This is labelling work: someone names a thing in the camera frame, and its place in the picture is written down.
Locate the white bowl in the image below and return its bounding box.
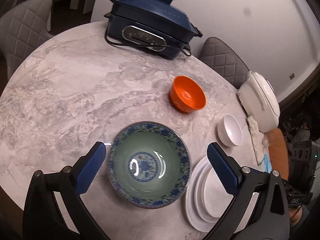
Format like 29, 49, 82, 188
217, 114, 242, 147

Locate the large white plate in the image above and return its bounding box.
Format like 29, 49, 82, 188
185, 157, 219, 233

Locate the green blue patterned bowl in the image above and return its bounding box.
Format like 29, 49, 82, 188
107, 121, 191, 209

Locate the orange plastic bowl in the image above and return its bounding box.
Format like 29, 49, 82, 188
170, 75, 206, 113

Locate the small white deep plate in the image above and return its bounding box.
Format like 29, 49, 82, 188
202, 169, 233, 218

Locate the medium white deep plate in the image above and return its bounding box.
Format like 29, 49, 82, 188
194, 163, 217, 223

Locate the person's right hand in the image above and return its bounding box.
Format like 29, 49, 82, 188
289, 206, 303, 227

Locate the orange leather chair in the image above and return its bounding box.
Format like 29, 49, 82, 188
266, 128, 289, 180

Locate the blue face mask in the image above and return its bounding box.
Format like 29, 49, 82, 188
263, 153, 272, 173

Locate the white dish cloth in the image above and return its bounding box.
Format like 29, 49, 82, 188
247, 116, 268, 165

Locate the white purple rice cooker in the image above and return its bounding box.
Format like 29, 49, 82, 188
238, 71, 280, 133

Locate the dark grey quilted chair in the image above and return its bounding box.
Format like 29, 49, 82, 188
199, 37, 249, 89

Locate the light grey quilted chair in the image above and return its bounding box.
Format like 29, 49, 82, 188
1, 0, 53, 79

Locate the navy electric cooking pot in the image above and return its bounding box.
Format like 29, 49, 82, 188
104, 0, 202, 59

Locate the black power cable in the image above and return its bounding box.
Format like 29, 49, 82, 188
105, 27, 193, 57

